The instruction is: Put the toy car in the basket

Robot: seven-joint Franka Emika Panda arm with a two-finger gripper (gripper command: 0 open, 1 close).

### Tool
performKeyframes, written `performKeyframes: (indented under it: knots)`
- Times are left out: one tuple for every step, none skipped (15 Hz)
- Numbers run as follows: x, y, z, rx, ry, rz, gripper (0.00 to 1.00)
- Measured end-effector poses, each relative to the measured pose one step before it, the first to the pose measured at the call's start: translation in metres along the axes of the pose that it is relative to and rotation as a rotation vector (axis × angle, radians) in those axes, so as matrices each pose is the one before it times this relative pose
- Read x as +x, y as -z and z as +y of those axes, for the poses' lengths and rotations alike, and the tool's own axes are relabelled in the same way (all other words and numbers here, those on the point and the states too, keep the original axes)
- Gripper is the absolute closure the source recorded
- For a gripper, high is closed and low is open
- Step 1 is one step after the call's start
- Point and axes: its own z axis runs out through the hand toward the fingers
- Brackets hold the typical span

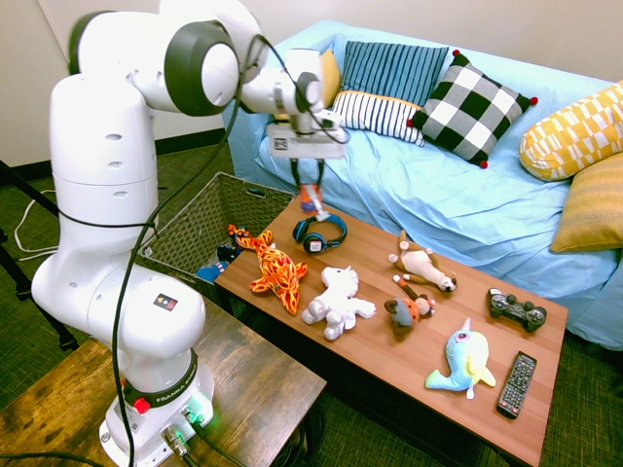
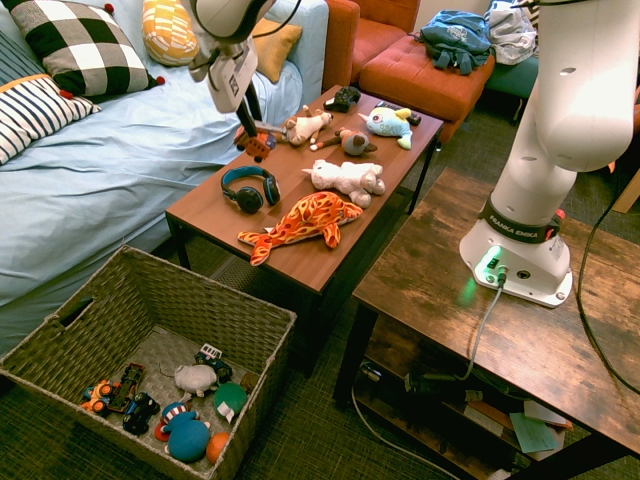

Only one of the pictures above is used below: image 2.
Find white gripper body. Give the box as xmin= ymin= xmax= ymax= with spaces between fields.
xmin=207 ymin=39 xmax=260 ymax=115

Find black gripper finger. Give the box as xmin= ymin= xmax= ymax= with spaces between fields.
xmin=248 ymin=82 xmax=265 ymax=124
xmin=237 ymin=94 xmax=259 ymax=141

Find orange toy car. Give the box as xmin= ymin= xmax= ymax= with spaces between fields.
xmin=234 ymin=124 xmax=278 ymax=164

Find woven grey basket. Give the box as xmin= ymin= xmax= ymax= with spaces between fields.
xmin=0 ymin=243 xmax=298 ymax=480

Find white blue toy van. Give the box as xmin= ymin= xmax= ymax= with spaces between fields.
xmin=193 ymin=342 xmax=234 ymax=384

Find red black toy truck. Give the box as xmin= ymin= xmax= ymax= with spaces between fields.
xmin=107 ymin=362 xmax=147 ymax=414

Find blue black toy car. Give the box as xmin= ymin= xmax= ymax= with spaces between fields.
xmin=121 ymin=392 xmax=162 ymax=436

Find orange toy vehicle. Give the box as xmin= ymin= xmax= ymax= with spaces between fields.
xmin=79 ymin=378 xmax=121 ymax=419

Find brown white dog plush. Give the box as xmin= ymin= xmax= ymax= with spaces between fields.
xmin=282 ymin=104 xmax=335 ymax=147

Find mustard yellow pillow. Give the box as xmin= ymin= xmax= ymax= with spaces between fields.
xmin=249 ymin=18 xmax=304 ymax=85

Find yellow white patterned bolster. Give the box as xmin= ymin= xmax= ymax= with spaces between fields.
xmin=142 ymin=0 xmax=201 ymax=68

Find blue black headphones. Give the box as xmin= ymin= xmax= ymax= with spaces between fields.
xmin=220 ymin=165 xmax=282 ymax=215

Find black game controller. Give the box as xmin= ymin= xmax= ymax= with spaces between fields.
xmin=323 ymin=85 xmax=362 ymax=114

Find brown monkey plush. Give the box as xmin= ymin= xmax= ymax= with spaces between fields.
xmin=308 ymin=127 xmax=380 ymax=157

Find white unicorn plush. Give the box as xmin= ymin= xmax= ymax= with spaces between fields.
xmin=300 ymin=158 xmax=387 ymax=210

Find orange flame dolphin plush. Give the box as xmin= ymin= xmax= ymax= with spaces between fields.
xmin=236 ymin=191 xmax=365 ymax=267

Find orange armchair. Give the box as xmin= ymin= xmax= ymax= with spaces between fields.
xmin=322 ymin=0 xmax=422 ymax=94

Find blue narwhal plush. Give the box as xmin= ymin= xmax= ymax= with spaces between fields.
xmin=357 ymin=106 xmax=414 ymax=151

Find light blue covered sofa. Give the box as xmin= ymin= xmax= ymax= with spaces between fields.
xmin=0 ymin=0 xmax=331 ymax=359

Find black white checkered pillow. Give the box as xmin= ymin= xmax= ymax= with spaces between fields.
xmin=9 ymin=0 xmax=166 ymax=104

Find brown wooden coffee table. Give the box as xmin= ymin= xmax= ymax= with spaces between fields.
xmin=164 ymin=83 xmax=445 ymax=379

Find orange tufted ottoman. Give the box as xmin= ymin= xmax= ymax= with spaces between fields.
xmin=358 ymin=34 xmax=496 ymax=144

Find white navy striped pillow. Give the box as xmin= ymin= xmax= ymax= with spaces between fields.
xmin=0 ymin=73 xmax=103 ymax=166

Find blue backpack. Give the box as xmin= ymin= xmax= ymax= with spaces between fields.
xmin=419 ymin=9 xmax=494 ymax=76

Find blue striped pillow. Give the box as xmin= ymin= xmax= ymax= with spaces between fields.
xmin=0 ymin=30 xmax=49 ymax=89

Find teal chair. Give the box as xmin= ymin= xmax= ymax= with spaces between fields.
xmin=484 ymin=54 xmax=539 ymax=126

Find grey elephant plush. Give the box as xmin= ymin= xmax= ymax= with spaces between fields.
xmin=172 ymin=363 xmax=220 ymax=400

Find white fabric bag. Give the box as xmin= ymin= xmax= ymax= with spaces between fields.
xmin=487 ymin=0 xmax=541 ymax=66

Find rustic dark wood table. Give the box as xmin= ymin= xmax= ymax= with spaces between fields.
xmin=332 ymin=167 xmax=640 ymax=480

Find green ball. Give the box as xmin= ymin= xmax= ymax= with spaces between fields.
xmin=213 ymin=382 xmax=250 ymax=424

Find Captain America plush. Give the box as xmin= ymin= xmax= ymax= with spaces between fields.
xmin=153 ymin=401 xmax=199 ymax=442

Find black power brick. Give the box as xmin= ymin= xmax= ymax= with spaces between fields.
xmin=403 ymin=372 xmax=459 ymax=396

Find blue ball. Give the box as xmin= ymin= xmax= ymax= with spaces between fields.
xmin=166 ymin=418 xmax=212 ymax=464

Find orange ball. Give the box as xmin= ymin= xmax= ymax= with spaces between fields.
xmin=205 ymin=431 xmax=232 ymax=465

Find white paper stack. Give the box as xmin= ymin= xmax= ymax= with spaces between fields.
xmin=462 ymin=399 xmax=521 ymax=436

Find light wooden furniture leg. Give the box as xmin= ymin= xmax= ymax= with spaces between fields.
xmin=612 ymin=164 xmax=640 ymax=214

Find teal paper sheet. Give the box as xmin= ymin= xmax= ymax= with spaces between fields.
xmin=508 ymin=412 xmax=560 ymax=455

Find robot base cable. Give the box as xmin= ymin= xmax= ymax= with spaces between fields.
xmin=462 ymin=267 xmax=509 ymax=381

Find white power cable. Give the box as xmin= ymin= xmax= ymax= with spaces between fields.
xmin=349 ymin=384 xmax=451 ymax=480

